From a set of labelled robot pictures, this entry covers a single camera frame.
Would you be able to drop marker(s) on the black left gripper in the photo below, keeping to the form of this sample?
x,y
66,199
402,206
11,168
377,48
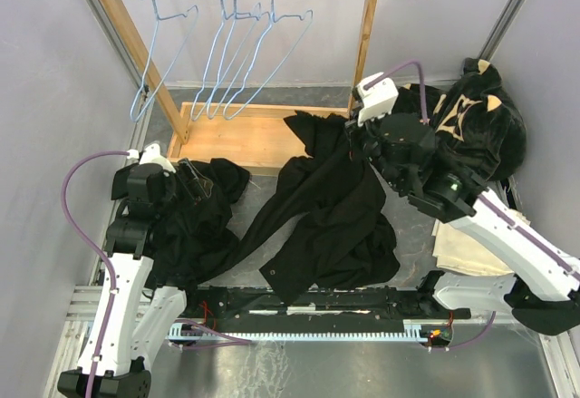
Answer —
x,y
198,182

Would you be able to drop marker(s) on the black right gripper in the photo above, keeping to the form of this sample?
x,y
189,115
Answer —
x,y
356,131

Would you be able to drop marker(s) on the black shirt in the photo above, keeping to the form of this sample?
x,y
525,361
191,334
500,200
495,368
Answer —
x,y
341,240
192,243

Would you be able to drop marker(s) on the wooden clothes rack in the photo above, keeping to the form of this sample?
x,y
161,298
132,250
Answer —
x,y
314,79

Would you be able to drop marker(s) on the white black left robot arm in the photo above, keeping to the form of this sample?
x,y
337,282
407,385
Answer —
x,y
121,348

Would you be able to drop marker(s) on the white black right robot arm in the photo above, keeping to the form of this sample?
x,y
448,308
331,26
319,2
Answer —
x,y
542,290

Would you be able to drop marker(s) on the black cream fleece garment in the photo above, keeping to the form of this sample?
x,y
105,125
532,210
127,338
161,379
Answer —
x,y
477,125

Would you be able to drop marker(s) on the cream folded cloth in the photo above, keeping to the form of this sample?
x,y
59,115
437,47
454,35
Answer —
x,y
459,253

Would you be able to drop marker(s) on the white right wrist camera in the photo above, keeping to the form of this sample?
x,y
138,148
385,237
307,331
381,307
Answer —
x,y
376,95

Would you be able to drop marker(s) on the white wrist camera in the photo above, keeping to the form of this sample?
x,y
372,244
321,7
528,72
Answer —
x,y
376,95
151,154

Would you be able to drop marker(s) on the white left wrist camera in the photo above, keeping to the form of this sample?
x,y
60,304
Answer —
x,y
151,154

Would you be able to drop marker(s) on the light blue cable duct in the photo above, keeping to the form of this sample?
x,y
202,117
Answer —
x,y
410,333

